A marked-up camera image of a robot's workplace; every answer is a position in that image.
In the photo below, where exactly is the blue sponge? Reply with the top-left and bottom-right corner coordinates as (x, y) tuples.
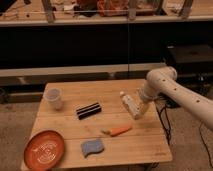
(81, 138), (105, 157)

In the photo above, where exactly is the wooden table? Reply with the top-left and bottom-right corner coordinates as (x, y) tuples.
(31, 79), (172, 168)

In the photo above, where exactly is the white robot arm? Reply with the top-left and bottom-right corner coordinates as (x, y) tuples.
(138, 67), (213, 131)

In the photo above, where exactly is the black striped box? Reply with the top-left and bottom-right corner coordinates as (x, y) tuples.
(76, 102), (102, 120)

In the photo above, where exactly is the translucent plastic cup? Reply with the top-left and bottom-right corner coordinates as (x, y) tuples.
(43, 88), (63, 110)

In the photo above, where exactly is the orange toy carrot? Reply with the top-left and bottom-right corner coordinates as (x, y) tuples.
(102, 125), (132, 137)

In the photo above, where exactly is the black cable on floor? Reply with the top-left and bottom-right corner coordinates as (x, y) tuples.
(156, 103), (173, 146)

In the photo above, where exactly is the orange ceramic bowl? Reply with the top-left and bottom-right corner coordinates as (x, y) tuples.
(24, 130), (65, 171)

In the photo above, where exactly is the black box right background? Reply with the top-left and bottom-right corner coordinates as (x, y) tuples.
(166, 44), (213, 66)

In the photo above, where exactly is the white plastic bottle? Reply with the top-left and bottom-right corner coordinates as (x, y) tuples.
(120, 91), (140, 120)

